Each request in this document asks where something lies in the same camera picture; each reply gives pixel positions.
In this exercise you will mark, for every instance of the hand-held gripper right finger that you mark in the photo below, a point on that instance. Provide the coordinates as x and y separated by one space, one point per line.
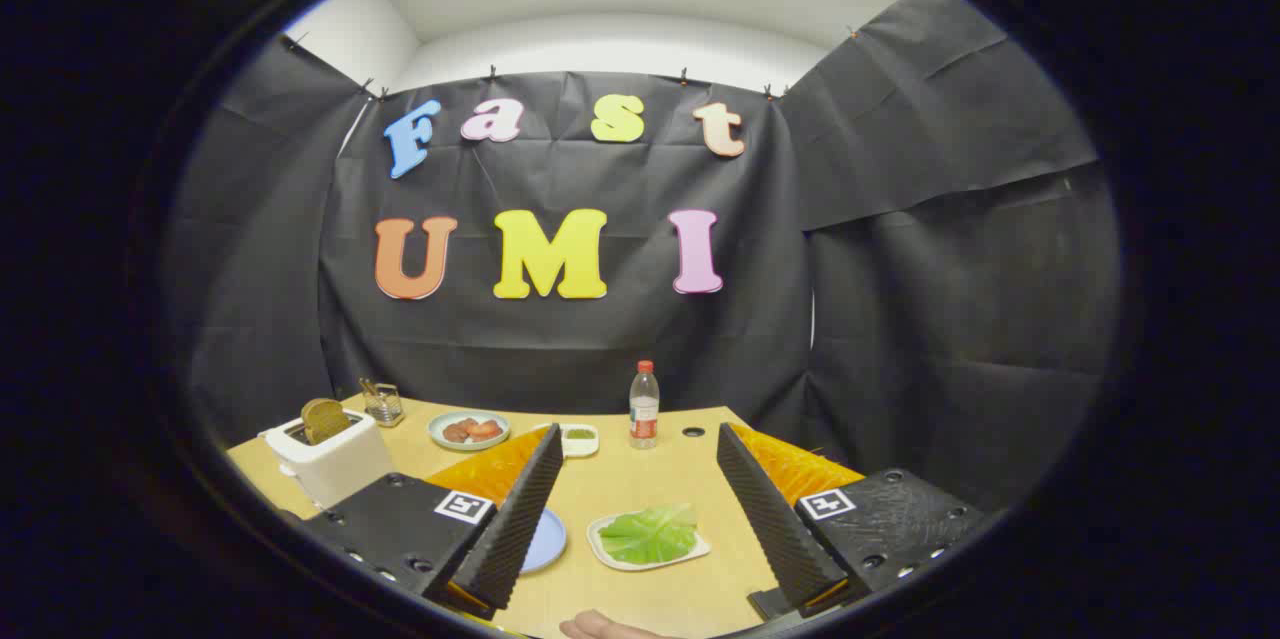
775 519

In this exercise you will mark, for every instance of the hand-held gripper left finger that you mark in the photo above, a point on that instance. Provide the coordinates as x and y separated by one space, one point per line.
520 519

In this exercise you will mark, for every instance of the green lettuce leaf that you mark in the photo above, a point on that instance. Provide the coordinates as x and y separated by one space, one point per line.
650 534

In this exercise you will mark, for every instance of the brown toast bread slice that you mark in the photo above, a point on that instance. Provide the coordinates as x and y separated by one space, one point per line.
325 419

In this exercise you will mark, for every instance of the blue round plate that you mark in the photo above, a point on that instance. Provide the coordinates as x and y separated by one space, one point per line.
545 544

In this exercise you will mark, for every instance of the white square plate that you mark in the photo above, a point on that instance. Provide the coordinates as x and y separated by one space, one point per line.
595 530

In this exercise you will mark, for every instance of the pale green round plate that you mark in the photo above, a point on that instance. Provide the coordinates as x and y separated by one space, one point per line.
470 445

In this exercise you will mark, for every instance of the red tomato slice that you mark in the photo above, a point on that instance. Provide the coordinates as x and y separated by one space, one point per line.
486 429

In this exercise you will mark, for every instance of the white divided seasoning dish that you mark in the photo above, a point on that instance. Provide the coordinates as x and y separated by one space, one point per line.
581 443

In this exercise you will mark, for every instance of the brown meat patty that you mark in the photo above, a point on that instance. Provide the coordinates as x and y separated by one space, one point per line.
456 433

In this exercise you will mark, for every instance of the clear plastic water bottle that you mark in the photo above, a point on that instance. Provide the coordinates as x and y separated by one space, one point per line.
644 409

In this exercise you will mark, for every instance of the black backdrop cloth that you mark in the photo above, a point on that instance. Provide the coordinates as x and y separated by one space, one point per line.
600 349

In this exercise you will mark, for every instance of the white toaster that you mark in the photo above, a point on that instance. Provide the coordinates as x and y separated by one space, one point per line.
335 467

